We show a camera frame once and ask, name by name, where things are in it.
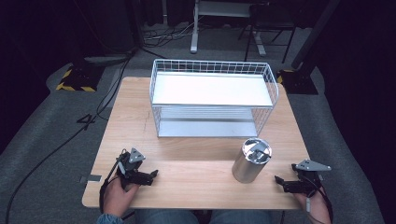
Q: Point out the black chair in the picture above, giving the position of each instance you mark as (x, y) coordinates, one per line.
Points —
(271, 18)

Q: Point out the grey tape strip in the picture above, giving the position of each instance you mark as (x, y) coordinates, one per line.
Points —
(93, 178)

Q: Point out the black slanted stand pole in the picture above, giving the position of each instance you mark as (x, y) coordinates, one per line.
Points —
(314, 34)

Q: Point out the person's right hand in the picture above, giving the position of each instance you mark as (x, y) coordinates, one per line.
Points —
(317, 209)

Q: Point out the steel tumbler cup with lid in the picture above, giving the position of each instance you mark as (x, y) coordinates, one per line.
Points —
(250, 163)

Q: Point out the person's blue jeans legs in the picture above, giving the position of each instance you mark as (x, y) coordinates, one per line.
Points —
(236, 217)

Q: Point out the white desk frame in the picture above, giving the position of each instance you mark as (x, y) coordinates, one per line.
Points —
(218, 9)

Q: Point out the person's left hand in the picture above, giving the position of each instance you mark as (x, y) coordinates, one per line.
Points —
(116, 197)

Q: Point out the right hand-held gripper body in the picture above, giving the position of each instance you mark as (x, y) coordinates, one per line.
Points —
(309, 177)

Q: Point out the black yellow striped stand base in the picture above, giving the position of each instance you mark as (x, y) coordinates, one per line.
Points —
(79, 79)
(297, 82)

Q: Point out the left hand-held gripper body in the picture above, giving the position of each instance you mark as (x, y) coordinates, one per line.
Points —
(127, 165)

